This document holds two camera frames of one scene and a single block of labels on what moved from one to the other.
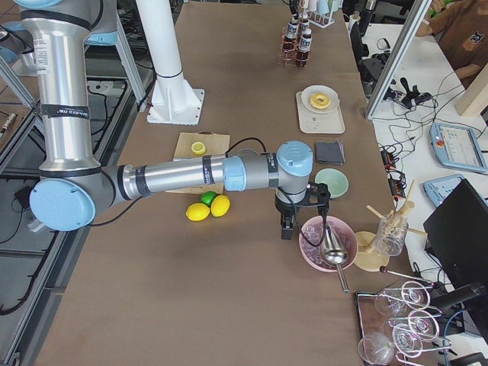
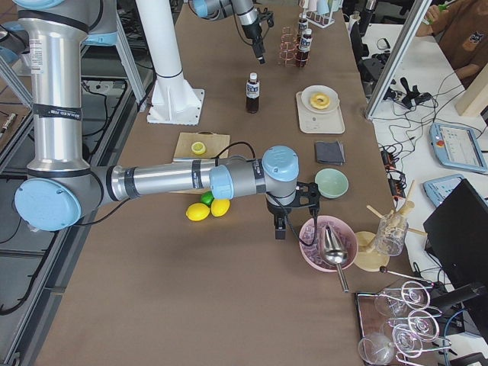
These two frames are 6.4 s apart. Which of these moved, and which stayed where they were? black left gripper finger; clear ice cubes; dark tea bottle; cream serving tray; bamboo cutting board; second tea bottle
Moved: black left gripper finger; dark tea bottle
Stayed: second tea bottle; cream serving tray; bamboo cutting board; clear ice cubes
